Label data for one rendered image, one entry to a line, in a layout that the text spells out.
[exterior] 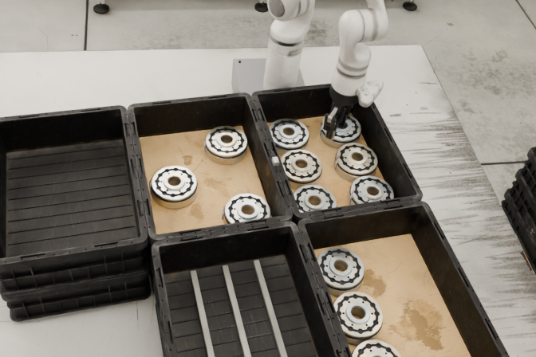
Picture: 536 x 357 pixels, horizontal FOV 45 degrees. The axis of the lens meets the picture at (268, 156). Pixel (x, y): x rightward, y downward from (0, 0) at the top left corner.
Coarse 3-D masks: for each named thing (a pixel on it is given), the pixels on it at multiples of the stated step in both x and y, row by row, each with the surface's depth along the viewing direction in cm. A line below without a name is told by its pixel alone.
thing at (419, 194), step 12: (324, 84) 165; (252, 96) 159; (372, 108) 160; (264, 120) 154; (264, 132) 151; (384, 132) 155; (396, 144) 153; (276, 156) 146; (396, 156) 150; (408, 168) 148; (408, 180) 146; (288, 192) 140; (420, 192) 143; (360, 204) 139; (372, 204) 140; (384, 204) 140; (300, 216) 135; (312, 216) 136
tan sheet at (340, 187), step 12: (300, 120) 170; (312, 120) 170; (312, 132) 167; (312, 144) 164; (324, 144) 164; (324, 156) 162; (324, 168) 159; (324, 180) 156; (336, 180) 157; (336, 192) 154; (348, 192) 154; (348, 204) 152
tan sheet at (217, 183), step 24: (144, 144) 158; (168, 144) 159; (192, 144) 160; (144, 168) 153; (192, 168) 155; (216, 168) 156; (240, 168) 156; (216, 192) 151; (240, 192) 151; (168, 216) 145; (192, 216) 145; (216, 216) 146
